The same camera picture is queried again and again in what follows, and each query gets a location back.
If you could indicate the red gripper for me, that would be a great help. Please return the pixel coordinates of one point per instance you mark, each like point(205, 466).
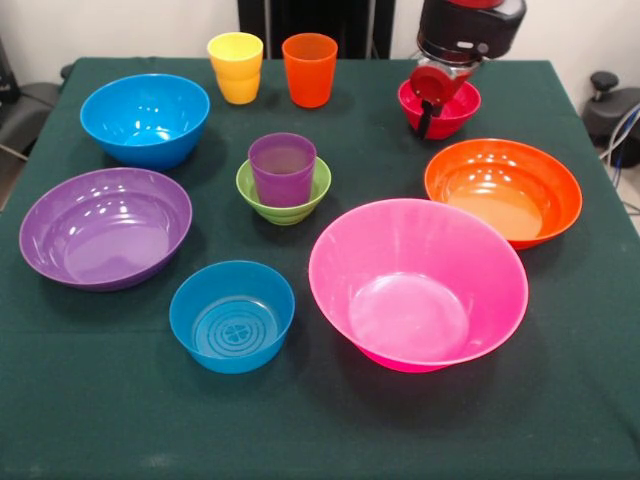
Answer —
point(435, 85)

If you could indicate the red plastic bowl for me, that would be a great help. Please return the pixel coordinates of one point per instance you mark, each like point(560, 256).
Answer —
point(457, 120)

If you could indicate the purple plastic cup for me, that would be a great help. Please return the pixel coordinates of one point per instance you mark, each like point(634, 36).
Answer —
point(282, 185)

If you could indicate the pink plastic bowl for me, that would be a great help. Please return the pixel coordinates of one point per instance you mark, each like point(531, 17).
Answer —
point(415, 300)

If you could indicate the orange plastic bowl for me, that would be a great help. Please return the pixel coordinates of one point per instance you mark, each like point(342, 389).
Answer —
point(500, 195)

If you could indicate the orange plastic cup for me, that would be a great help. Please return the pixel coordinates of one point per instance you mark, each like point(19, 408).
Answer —
point(307, 70)

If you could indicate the green plastic bowl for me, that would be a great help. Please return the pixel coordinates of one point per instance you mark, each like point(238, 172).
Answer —
point(290, 215)

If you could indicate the yellow plastic cup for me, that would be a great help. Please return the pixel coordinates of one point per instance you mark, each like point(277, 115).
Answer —
point(235, 75)

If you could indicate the large blue plastic bowl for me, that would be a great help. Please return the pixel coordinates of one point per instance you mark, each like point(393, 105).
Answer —
point(145, 130)

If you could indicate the small blue plastic bowl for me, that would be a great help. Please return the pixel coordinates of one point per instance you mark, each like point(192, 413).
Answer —
point(230, 325)

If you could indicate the dark green tablecloth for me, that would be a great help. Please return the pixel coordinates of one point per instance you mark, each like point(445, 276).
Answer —
point(320, 425)

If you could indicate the purple plastic bowl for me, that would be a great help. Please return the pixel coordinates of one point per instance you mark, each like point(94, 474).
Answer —
point(100, 235)

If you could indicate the black chair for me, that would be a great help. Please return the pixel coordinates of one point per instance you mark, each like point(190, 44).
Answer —
point(25, 110)

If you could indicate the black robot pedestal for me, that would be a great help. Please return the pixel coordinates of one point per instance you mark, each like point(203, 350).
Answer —
point(350, 25)

